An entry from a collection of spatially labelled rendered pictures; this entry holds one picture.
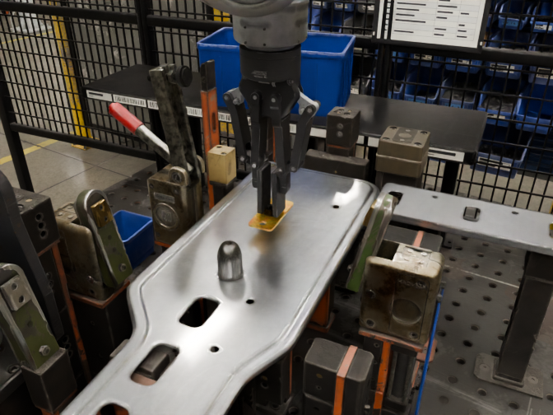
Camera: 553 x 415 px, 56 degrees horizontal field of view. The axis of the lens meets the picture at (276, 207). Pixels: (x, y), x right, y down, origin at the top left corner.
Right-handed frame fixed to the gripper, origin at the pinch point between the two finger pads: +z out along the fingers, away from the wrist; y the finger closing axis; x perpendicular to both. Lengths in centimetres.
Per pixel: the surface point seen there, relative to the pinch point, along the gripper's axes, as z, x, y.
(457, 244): 36, 53, 25
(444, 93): 35, 162, 5
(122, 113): -7.8, -0.6, -24.1
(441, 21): -14, 55, 13
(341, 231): 5.9, 2.6, 10.0
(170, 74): -14.8, -0.6, -14.6
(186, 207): 4.9, -2.2, -13.2
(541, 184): 106, 244, 57
